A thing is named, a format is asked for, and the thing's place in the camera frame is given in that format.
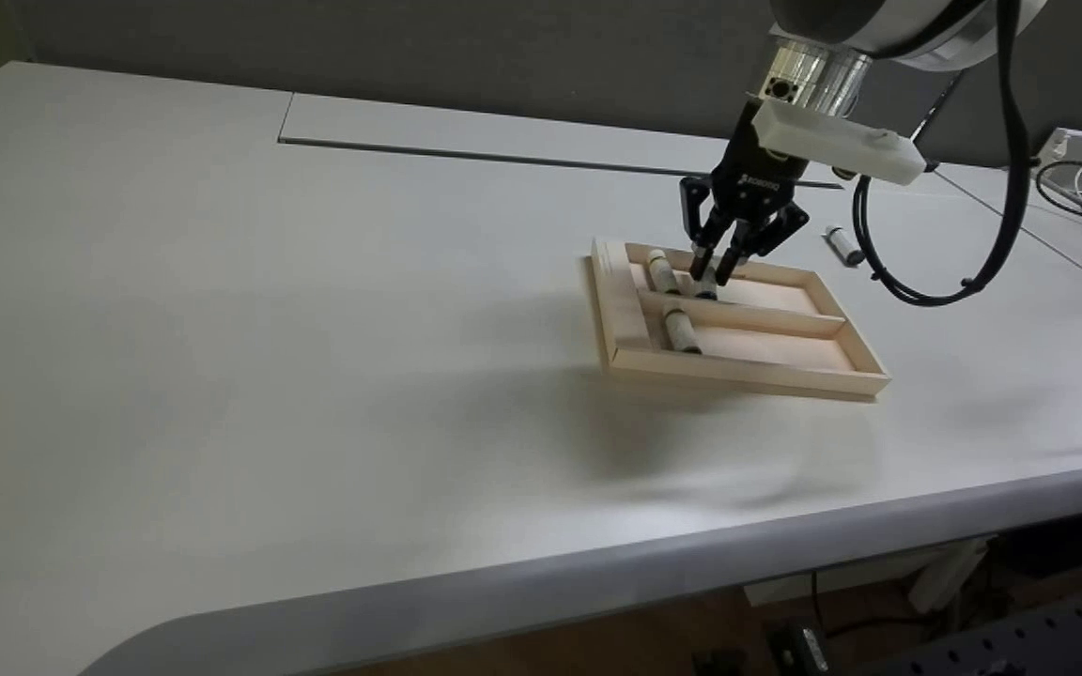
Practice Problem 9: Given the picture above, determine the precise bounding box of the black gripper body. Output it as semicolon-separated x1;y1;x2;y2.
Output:
703;98;815;216

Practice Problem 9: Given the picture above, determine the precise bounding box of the white bottle with green band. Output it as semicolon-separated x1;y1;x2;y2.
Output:
638;249;683;301
660;305;707;358

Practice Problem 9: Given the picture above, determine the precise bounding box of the white bottle with dark band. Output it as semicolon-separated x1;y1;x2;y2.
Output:
822;222;869;269

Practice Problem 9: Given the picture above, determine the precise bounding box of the wooden two-compartment box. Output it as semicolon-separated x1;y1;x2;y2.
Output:
582;236;893;406

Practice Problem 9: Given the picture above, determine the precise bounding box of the dark grey partition panel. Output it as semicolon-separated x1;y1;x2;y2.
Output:
6;0;1082;169

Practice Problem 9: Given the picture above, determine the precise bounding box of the black perforated board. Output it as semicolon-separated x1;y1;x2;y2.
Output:
860;569;1082;676

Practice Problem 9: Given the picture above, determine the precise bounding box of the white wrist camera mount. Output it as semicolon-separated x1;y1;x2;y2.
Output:
749;93;928;192

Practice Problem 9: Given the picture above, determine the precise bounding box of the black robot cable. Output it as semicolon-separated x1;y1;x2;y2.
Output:
848;0;1038;310

